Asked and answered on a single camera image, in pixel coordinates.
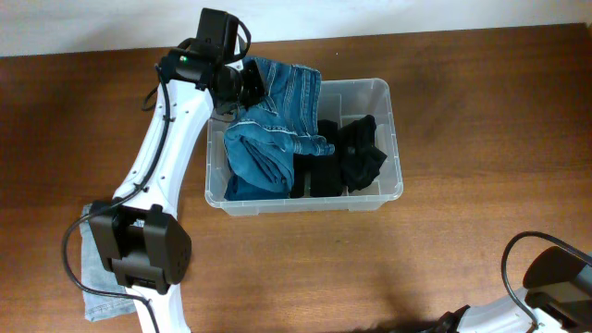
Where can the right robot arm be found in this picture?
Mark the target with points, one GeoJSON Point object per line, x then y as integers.
{"type": "Point", "coordinates": [556, 288]}

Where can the dark blue jeans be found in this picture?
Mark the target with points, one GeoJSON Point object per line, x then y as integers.
{"type": "Point", "coordinates": [262, 140]}

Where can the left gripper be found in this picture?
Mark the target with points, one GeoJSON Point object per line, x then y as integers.
{"type": "Point", "coordinates": [258, 91]}

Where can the teal shirt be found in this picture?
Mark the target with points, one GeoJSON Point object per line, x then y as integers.
{"type": "Point", "coordinates": [239, 189]}

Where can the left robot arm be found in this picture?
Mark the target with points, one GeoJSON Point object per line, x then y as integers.
{"type": "Point", "coordinates": [137, 233]}

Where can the light blue jeans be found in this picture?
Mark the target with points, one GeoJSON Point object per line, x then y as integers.
{"type": "Point", "coordinates": [94, 276]}

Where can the dark green garment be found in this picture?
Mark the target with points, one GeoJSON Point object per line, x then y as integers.
{"type": "Point", "coordinates": [359, 158]}

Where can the clear plastic storage bin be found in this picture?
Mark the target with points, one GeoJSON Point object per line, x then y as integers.
{"type": "Point", "coordinates": [341, 101]}

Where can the black garment with print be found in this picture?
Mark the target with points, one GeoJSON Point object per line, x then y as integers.
{"type": "Point", "coordinates": [319, 175]}

